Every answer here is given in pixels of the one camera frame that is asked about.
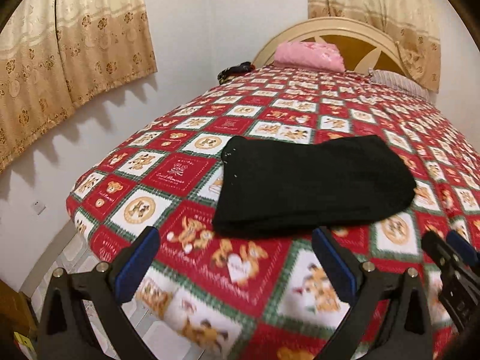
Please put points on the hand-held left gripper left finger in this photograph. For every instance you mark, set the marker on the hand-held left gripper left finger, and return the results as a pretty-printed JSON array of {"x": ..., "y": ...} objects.
[{"x": 131, "y": 270}]

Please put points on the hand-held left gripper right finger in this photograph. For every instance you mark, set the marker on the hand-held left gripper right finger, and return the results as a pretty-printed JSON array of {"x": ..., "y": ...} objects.
[{"x": 333, "y": 266}]

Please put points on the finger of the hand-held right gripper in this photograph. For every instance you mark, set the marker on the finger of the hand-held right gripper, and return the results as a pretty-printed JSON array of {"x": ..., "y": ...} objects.
[
  {"x": 433, "y": 243},
  {"x": 462, "y": 247}
]

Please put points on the black pants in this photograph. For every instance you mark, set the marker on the black pants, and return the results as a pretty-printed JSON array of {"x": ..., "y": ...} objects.
[{"x": 300, "y": 187}]

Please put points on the white bed base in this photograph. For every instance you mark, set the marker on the white bed base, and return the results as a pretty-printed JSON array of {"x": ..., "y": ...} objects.
[{"x": 75, "y": 258}]

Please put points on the red bear-print bedspread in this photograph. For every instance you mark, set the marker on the red bear-print bedspread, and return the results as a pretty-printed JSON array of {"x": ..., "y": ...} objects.
[{"x": 232, "y": 292}]

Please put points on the wooden cabinet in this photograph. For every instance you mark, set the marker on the wooden cabinet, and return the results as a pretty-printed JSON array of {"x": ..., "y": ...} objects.
[{"x": 13, "y": 303}]

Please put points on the yellow box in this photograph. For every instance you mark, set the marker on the yellow box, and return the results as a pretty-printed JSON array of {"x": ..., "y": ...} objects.
[{"x": 23, "y": 340}]

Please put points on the striped pillow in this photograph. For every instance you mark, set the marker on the striped pillow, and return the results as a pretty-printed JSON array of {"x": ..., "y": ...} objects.
[{"x": 397, "y": 81}]

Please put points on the pink folded blanket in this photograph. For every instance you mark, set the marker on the pink folded blanket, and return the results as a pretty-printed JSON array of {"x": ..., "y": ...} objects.
[{"x": 307, "y": 54}]

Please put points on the dark bundle beside bed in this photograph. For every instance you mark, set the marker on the dark bundle beside bed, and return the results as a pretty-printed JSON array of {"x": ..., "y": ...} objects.
[{"x": 234, "y": 71}]

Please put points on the cream wooden headboard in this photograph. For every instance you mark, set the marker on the cream wooden headboard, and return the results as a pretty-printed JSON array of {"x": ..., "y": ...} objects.
[{"x": 318, "y": 26}]

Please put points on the white wall socket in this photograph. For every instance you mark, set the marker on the white wall socket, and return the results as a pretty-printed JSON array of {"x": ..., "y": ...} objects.
[{"x": 38, "y": 207}]

